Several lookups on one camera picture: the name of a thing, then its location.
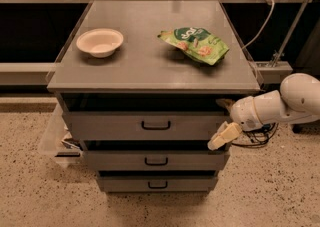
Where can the green snack bag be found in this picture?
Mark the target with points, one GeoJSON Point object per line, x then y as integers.
{"type": "Point", "coordinates": [197, 43]}

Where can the grey middle drawer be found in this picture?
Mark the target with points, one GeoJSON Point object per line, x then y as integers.
{"type": "Point", "coordinates": [156, 160]}

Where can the white bowl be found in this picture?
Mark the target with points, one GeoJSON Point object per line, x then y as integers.
{"type": "Point", "coordinates": [100, 43]}

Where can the grey top drawer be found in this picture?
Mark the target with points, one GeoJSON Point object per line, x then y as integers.
{"type": "Point", "coordinates": [87, 126]}

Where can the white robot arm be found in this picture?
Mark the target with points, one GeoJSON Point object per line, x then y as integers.
{"type": "Point", "coordinates": [297, 102]}

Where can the grey drawer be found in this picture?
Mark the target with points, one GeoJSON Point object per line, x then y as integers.
{"type": "Point", "coordinates": [156, 160]}
{"type": "Point", "coordinates": [157, 184]}
{"type": "Point", "coordinates": [87, 126]}

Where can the metal diagonal rod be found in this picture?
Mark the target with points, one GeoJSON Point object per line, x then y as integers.
{"type": "Point", "coordinates": [293, 21]}

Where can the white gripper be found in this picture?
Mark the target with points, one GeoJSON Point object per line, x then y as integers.
{"type": "Point", "coordinates": [243, 112]}

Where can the grey bottom drawer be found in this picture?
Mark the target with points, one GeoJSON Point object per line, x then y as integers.
{"type": "Point", "coordinates": [157, 184]}

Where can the grey drawer cabinet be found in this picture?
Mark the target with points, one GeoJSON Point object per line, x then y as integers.
{"type": "Point", "coordinates": [148, 75]}

